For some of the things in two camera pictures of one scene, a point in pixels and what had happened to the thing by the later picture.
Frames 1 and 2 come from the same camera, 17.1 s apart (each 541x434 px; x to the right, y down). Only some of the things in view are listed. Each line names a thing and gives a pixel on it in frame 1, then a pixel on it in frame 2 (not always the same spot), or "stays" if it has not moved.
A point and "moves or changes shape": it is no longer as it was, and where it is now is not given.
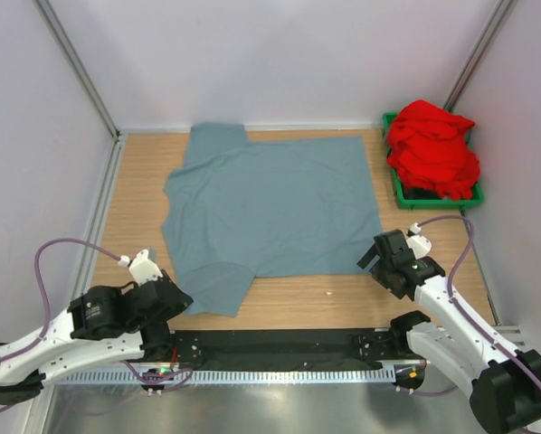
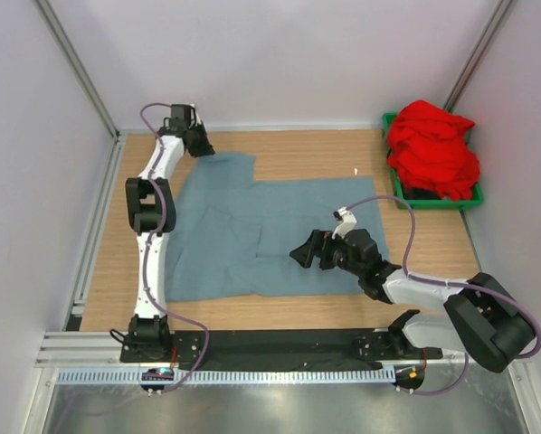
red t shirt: [428, 147] stays
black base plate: [286, 345] stays
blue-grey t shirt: [238, 209] moves or changes shape
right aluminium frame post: [502, 13] stays
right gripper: [376, 272] → [305, 254]
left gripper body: [173, 312] → [200, 143]
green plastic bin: [403, 201] stays
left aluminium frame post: [80, 67] stays
